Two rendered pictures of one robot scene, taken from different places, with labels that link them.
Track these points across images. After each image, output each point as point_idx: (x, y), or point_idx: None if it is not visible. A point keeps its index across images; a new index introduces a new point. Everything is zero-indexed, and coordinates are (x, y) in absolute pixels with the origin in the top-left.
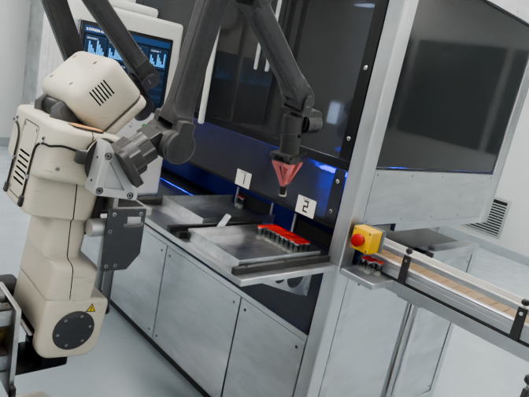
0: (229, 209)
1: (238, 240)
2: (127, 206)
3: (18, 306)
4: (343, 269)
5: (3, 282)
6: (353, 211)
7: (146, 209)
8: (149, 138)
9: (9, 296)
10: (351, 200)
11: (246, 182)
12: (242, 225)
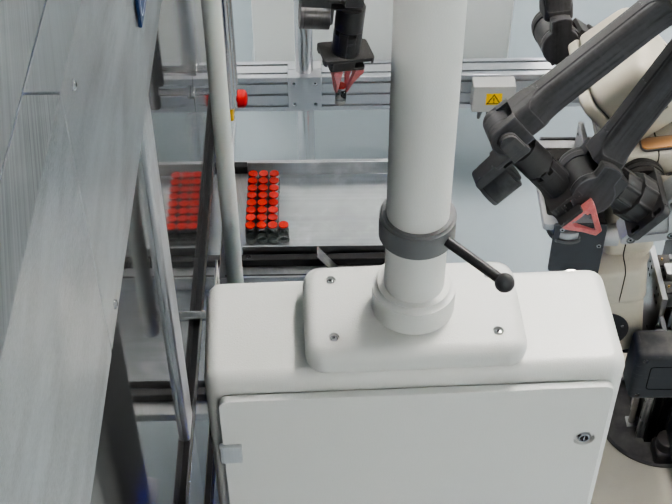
0: None
1: (326, 239)
2: (558, 150)
3: (651, 251)
4: (233, 151)
5: (654, 333)
6: None
7: (538, 140)
8: (586, 25)
9: (658, 269)
10: None
11: (218, 282)
12: (303, 245)
